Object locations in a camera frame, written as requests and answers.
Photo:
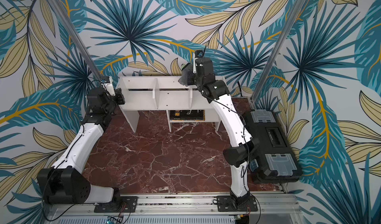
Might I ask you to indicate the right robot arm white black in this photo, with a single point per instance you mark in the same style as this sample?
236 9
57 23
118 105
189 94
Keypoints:
218 95

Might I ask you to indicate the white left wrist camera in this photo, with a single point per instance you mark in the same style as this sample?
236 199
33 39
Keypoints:
107 83

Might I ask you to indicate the green circuit board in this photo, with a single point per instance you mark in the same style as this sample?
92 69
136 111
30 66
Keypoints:
114 220

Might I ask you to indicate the left aluminium corner post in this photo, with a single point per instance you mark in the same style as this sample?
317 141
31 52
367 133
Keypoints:
59 10

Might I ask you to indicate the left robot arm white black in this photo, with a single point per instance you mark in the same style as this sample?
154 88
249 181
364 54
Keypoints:
63 182

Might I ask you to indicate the black plastic toolbox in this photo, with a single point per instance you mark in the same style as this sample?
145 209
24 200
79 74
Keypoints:
268 151

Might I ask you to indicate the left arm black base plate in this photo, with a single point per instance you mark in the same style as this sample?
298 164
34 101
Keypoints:
123 204

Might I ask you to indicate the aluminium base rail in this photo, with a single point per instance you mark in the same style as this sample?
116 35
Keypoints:
187 208

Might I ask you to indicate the aluminium corner post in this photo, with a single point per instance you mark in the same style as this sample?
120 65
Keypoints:
59 10
281 39

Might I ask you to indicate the grey and green microfibre cloth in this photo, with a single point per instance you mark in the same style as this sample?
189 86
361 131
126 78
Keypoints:
187 75

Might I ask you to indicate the right aluminium corner post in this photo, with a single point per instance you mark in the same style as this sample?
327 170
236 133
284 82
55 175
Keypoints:
281 39

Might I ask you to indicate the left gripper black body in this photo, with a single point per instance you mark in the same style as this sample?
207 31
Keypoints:
118 99

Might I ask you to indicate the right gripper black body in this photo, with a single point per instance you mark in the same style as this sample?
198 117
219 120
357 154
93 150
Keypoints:
184 78

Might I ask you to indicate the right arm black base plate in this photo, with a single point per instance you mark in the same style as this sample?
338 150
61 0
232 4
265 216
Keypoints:
231 204

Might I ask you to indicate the white wooden bookshelf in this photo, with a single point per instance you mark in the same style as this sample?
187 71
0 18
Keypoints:
161 93

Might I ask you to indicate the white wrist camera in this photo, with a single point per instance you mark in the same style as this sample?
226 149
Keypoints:
197 58
107 83

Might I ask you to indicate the black book with yellow text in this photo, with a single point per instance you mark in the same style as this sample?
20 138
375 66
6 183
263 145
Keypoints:
187 115

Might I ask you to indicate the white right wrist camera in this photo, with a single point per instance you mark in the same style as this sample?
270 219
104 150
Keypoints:
197 58

